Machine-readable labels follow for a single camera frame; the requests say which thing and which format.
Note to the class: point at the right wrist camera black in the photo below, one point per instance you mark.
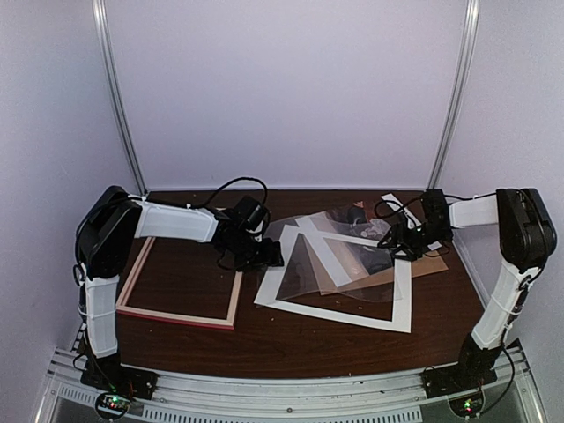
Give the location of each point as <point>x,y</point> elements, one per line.
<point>435,206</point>

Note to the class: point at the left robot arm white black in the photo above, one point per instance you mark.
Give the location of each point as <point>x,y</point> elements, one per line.
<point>105,236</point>

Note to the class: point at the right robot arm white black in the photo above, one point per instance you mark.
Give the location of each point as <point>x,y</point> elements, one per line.
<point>527,239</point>

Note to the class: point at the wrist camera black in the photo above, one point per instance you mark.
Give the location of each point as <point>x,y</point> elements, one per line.
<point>249,213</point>
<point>435,206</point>

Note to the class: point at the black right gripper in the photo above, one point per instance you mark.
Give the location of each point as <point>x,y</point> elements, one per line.
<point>399,233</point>

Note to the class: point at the clear acrylic sheet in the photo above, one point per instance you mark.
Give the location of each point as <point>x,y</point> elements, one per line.
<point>336,251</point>

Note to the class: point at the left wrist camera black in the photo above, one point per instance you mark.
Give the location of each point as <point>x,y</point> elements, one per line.
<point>249,213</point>

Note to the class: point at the left aluminium corner post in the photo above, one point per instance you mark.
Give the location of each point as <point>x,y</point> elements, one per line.
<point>100,18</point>

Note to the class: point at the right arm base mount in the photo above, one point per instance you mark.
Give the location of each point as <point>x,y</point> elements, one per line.
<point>458,377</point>

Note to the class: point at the controller board with leds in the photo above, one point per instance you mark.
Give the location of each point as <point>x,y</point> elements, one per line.
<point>110,405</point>
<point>467,406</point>

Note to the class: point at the brown backing board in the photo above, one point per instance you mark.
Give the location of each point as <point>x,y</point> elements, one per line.
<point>429,266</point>

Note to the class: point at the right controller board with leds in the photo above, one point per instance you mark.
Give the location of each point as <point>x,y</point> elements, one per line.
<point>467,406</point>

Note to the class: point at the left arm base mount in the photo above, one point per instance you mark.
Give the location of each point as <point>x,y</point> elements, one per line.
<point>109,374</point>

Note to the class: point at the aluminium corner post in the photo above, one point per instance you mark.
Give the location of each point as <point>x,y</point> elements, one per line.
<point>463,68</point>
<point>100,18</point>

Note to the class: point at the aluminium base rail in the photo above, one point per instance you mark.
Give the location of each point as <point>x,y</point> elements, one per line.
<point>392,397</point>

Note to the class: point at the right aluminium corner post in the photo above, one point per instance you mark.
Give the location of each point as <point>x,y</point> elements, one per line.
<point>463,68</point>

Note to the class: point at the light wood picture frame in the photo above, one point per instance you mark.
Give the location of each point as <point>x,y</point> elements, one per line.
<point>122,307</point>

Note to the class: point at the left controller board with leds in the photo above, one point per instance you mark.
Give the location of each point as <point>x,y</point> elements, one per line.
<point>110,405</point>

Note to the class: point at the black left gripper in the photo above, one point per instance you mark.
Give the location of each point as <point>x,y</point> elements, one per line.
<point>270,258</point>

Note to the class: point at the white mat board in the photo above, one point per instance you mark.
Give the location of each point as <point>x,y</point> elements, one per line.
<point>401,319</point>

